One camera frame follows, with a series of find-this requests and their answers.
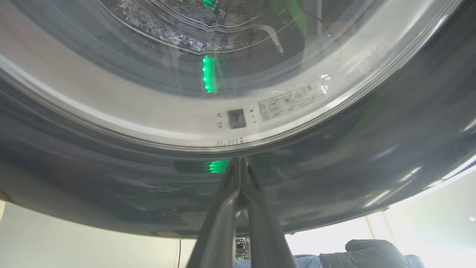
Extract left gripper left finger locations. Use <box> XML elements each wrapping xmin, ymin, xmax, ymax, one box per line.
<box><xmin>186</xmin><ymin>158</ymin><xmax>242</xmax><ymax>268</ymax></box>

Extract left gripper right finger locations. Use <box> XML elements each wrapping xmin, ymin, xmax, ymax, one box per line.
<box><xmin>238</xmin><ymin>158</ymin><xmax>298</xmax><ymax>268</ymax></box>

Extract grey warning sticker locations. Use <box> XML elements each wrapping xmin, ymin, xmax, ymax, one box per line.
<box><xmin>259</xmin><ymin>80</ymin><xmax>328</xmax><ymax>121</ymax></box>

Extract black fabric bundle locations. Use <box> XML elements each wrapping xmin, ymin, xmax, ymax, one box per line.
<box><xmin>320</xmin><ymin>239</ymin><xmax>411</xmax><ymax>268</ymax></box>

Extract washing machine glass door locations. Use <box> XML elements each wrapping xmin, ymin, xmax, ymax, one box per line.
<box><xmin>0</xmin><ymin>0</ymin><xmax>476</xmax><ymax>239</ymax></box>

